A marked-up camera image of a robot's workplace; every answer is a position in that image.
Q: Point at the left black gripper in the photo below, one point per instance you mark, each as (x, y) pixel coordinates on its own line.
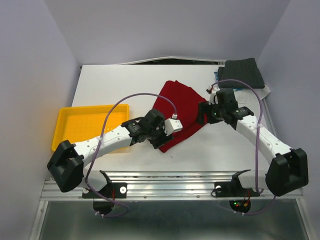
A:
(162, 140)

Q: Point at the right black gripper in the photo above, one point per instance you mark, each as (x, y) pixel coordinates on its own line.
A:
(204, 107)

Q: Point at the red skirt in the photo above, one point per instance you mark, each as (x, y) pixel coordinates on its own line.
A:
(186, 101)

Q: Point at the dark grey dotted skirt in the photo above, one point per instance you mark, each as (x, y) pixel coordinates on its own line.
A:
(245, 70)

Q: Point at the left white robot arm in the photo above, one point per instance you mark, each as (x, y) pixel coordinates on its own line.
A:
(71, 163)

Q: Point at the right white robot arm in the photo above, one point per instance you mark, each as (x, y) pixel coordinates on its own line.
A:
(288, 167)

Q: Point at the white paper sheet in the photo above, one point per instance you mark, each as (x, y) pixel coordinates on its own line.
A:
(244, 96)

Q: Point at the yellow plastic tray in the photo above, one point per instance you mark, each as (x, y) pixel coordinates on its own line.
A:
(77, 124)

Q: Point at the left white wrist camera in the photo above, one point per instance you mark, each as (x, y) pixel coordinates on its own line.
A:
(172, 126)

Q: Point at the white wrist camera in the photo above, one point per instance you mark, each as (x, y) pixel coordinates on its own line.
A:
(212, 91)
(172, 126)

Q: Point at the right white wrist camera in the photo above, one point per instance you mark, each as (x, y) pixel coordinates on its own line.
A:
(212, 91)

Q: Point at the aluminium mounting rail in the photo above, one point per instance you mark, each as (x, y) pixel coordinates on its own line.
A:
(152, 186)

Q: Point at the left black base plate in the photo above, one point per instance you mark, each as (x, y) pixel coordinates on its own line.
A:
(110, 208)

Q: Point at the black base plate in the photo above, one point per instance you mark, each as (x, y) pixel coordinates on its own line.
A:
(240, 197)
(110, 208)

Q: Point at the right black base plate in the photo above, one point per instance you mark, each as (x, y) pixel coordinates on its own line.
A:
(240, 197)

